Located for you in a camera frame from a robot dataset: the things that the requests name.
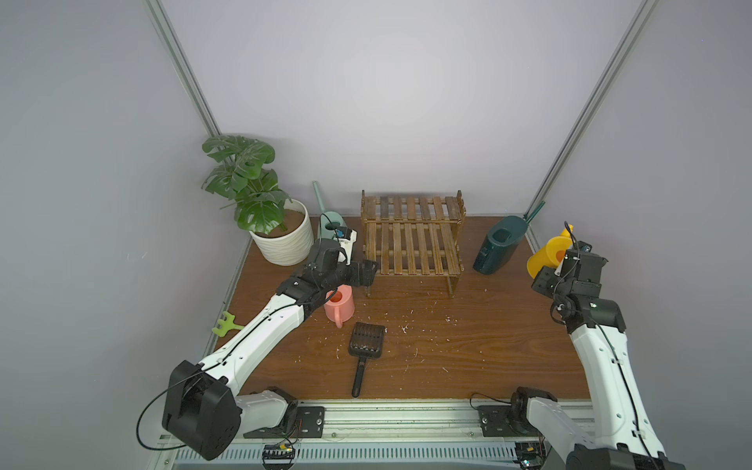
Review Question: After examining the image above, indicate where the yellow small watering can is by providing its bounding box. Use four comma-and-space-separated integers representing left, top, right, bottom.
526, 225, 573, 279

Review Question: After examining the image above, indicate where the pink small watering can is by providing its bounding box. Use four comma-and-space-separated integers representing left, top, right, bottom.
324, 285, 356, 329

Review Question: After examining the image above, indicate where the light green watering can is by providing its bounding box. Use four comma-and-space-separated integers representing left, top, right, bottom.
313, 181, 347, 240

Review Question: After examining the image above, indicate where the dark green watering can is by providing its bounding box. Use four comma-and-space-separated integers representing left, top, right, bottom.
473, 201, 546, 275

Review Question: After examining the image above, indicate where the brown wooden slatted shelf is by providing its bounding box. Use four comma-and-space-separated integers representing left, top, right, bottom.
360, 191, 466, 298

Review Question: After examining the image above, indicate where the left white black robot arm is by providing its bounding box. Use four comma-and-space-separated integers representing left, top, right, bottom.
160, 229, 378, 460

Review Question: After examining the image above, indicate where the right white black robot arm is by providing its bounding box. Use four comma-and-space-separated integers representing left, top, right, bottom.
509, 239, 681, 469

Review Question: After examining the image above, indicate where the white ribbed plant pot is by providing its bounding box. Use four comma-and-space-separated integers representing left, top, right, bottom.
251, 199, 315, 266

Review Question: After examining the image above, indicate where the black slotted scoop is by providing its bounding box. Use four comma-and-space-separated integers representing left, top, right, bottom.
348, 322, 386, 398

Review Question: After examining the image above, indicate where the green monstera plant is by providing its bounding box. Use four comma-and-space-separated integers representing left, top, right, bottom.
202, 135, 290, 236

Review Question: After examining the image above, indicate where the light green hand rake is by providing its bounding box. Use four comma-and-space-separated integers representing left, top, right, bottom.
211, 311, 245, 338

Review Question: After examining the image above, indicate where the right small circuit board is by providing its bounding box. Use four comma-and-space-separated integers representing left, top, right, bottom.
515, 442, 546, 470

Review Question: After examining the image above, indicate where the small circuit board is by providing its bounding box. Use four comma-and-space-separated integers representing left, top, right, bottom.
262, 444, 297, 470
515, 442, 546, 470

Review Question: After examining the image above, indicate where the left small circuit board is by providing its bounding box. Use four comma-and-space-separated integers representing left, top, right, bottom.
262, 444, 297, 470

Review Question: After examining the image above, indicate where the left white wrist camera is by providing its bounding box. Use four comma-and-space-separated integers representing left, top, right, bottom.
334, 226, 358, 264

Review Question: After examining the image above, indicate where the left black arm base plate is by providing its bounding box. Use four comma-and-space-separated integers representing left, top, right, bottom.
243, 407, 326, 441

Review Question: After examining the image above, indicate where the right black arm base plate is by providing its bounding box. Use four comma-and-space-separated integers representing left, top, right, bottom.
476, 405, 541, 439

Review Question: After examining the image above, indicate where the aluminium front rail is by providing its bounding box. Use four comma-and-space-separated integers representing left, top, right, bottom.
157, 400, 600, 446

